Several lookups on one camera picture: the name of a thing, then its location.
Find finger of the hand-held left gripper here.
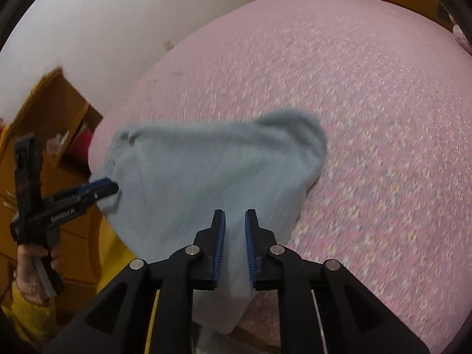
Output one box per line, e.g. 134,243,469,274
70,183,119,209
55,178,113,197

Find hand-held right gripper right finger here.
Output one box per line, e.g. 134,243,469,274
245,209,430,354

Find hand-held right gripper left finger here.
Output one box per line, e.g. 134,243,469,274
44,209,226,354

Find grey pants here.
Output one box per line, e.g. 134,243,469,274
88,108,329,343

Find person's left forearm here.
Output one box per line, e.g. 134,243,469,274
0,278,56,343

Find person's left hand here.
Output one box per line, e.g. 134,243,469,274
14,245,63,305

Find red item in cabinet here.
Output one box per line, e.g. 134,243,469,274
74,129,94,153

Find wooden bedside cabinet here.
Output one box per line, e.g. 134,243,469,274
0,67,122,303

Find bed with pink floral sheet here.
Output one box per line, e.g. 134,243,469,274
88,0,472,354

